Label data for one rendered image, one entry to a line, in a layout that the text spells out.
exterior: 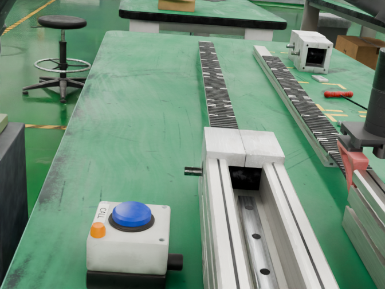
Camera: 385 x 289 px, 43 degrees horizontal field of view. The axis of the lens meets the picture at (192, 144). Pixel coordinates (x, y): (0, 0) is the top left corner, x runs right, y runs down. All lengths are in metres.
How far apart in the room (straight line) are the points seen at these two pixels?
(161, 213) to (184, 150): 0.33
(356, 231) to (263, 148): 0.15
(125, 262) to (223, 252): 0.11
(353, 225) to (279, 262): 0.17
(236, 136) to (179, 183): 0.12
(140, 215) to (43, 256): 0.13
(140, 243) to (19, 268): 0.14
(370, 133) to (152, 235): 0.32
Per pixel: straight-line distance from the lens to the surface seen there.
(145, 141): 0.89
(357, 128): 0.68
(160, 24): 2.77
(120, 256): 0.50
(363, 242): 0.63
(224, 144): 0.64
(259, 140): 0.67
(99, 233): 0.49
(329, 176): 0.84
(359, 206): 0.64
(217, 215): 0.49
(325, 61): 1.59
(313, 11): 5.29
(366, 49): 4.51
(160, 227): 0.51
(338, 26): 5.68
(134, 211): 0.51
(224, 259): 0.43
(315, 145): 0.93
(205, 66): 1.34
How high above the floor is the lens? 1.11
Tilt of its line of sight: 22 degrees down
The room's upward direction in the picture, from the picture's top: 5 degrees clockwise
